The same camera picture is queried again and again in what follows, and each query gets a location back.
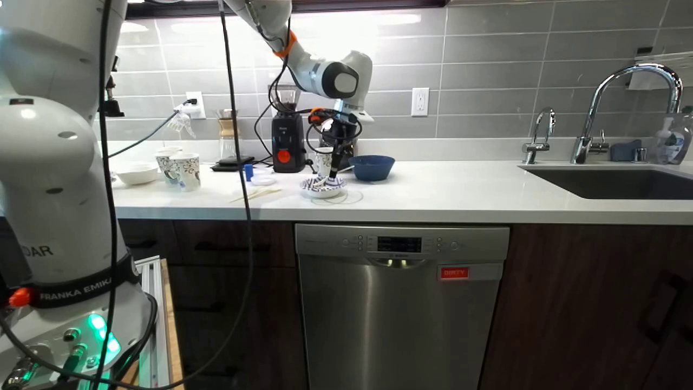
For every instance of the kitchen sink basin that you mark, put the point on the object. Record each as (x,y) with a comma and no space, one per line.
(608,182)

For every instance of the stainless steel dishwasher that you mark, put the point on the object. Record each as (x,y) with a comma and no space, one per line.
(398,306)

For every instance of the black coffee grinder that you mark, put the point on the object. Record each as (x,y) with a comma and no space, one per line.
(286,130)

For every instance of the white wall outlet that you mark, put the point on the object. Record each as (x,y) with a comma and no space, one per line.
(196,104)

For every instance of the robot base white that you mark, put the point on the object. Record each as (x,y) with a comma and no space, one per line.
(81,312)

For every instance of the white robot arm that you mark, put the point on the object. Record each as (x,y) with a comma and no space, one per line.
(345,80)

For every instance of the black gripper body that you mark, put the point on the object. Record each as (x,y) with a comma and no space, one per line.
(337,128)

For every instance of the glass pour-over carafe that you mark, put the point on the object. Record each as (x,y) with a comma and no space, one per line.
(226,134)

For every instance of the chrome kitchen faucet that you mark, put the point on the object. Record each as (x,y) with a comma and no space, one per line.
(617,96)

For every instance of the blue bowl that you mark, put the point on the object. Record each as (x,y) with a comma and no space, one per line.
(373,167)

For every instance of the small blue cylinder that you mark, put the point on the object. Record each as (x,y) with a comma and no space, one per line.
(247,171)

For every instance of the white small bowl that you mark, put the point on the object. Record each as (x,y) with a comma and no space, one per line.
(135,175)

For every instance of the black coffee scale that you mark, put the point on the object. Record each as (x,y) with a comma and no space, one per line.
(232,163)

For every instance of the white wall switch plate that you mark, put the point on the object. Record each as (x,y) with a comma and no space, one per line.
(418,102)

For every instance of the small chrome faucet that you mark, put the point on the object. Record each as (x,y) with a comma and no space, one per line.
(541,134)

